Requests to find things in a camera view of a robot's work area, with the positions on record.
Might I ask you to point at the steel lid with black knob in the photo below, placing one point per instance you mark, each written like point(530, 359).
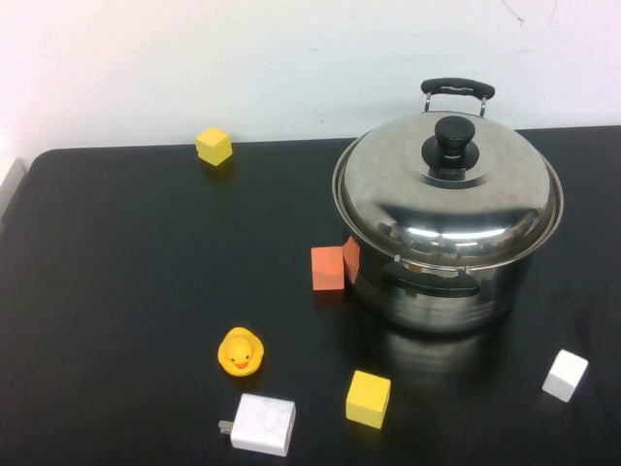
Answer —
point(412, 194)

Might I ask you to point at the orange foam cube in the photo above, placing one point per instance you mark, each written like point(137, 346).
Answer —
point(328, 269)

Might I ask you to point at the yellow foam cube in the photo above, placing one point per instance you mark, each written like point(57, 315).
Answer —
point(214, 144)
point(368, 399)

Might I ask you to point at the yellow rubber duck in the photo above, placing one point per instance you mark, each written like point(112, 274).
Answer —
point(239, 352)

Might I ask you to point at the white foam cube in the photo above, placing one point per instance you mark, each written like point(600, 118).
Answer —
point(565, 376)

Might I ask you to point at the white usb wall charger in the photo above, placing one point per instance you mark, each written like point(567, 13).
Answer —
point(265, 425)

